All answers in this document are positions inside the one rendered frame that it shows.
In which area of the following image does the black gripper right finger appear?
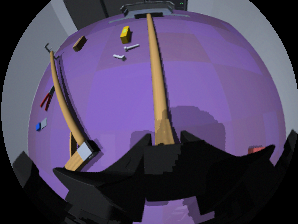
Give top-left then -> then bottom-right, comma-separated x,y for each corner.
180,131 -> 275,216

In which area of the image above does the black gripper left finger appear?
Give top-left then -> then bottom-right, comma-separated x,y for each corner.
52,133 -> 152,222

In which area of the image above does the reddish-brown cube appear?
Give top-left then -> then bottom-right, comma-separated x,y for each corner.
247,147 -> 266,155

